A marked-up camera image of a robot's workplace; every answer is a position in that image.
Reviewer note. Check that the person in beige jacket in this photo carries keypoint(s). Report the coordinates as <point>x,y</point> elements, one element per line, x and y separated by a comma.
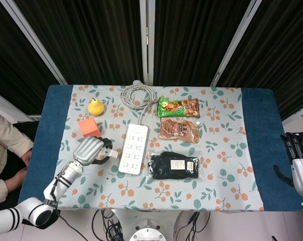
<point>3,140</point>

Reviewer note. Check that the orange cube block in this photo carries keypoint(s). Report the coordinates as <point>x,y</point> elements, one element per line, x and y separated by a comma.
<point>88,126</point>

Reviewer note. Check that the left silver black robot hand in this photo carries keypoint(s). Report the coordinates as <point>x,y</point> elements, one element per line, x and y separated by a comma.
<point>87,150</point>

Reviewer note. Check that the white power strip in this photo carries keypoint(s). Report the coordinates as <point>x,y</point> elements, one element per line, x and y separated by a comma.
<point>134,148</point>

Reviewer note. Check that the small white charger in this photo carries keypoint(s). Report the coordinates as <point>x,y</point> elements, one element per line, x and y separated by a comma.
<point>111,153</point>

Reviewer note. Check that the white slanted frame post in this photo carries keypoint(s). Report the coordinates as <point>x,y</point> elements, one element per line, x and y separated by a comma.
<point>238,40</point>
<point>33,42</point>

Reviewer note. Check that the yellow pear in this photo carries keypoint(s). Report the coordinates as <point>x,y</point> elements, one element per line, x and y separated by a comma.
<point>95,108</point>

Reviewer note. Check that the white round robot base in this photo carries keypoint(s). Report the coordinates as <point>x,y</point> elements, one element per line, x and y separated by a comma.
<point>147,232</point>

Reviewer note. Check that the brown sauce pouch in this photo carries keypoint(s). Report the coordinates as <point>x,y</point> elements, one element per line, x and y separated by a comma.
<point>179,130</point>

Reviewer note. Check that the floral tablecloth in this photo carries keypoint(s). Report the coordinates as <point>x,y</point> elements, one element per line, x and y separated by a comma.
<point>216,150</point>

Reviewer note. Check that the white upright frame post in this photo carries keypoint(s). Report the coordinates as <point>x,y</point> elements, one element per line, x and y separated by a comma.
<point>147,37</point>

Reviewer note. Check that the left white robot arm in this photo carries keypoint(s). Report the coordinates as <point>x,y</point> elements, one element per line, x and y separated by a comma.
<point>63,179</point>

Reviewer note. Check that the black pleated curtain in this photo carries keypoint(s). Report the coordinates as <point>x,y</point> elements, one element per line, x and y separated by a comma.
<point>91,37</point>

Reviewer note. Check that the black gloves in plastic bag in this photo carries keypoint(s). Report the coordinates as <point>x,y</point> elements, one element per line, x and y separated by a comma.
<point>164,165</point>

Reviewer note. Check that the blue table cover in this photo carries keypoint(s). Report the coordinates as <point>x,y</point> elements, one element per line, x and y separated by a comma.
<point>267,140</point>

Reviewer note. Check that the green snack bag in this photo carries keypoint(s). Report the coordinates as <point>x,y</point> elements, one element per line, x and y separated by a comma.
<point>177,107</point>

